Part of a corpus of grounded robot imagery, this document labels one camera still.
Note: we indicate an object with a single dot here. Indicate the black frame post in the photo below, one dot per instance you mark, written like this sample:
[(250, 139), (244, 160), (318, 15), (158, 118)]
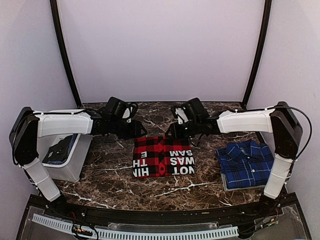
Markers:
[(63, 51), (258, 52)]

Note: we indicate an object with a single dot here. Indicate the blue checked shirt in bin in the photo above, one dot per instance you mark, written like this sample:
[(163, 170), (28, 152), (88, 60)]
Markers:
[(70, 147)]

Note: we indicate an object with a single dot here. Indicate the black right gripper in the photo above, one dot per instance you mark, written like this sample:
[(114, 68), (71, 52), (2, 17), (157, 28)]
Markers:
[(176, 133)]

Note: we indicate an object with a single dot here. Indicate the folded blue plaid shirt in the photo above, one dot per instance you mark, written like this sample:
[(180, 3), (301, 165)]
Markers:
[(245, 164)]

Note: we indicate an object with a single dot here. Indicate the white slotted cable duct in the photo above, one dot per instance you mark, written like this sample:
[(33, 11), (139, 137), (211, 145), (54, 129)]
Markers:
[(102, 233)]

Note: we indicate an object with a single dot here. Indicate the left black frame post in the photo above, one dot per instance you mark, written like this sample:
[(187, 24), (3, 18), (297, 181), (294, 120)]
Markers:
[(63, 51)]

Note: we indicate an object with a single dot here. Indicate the right black frame post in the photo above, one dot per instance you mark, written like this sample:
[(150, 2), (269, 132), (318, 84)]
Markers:
[(258, 52)]

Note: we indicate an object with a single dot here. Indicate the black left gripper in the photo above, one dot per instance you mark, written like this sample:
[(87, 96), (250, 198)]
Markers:
[(135, 132)]

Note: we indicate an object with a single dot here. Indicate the red black plaid shirt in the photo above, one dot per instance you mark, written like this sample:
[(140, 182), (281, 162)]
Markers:
[(161, 156)]

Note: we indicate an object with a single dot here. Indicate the folded grey shirt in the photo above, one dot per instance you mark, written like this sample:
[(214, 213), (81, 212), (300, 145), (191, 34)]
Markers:
[(226, 186)]

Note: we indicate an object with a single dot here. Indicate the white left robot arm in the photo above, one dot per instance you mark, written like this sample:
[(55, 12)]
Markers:
[(23, 140)]

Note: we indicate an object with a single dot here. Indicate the black shirt in bin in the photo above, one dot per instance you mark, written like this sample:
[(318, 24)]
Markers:
[(58, 150)]

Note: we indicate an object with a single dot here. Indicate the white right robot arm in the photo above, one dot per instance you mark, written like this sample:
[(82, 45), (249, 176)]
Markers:
[(279, 121)]

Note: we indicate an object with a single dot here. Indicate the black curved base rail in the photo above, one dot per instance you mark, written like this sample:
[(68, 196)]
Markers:
[(223, 215)]

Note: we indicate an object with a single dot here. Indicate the white plastic laundry bin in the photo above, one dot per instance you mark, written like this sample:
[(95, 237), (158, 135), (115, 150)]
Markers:
[(63, 143)]

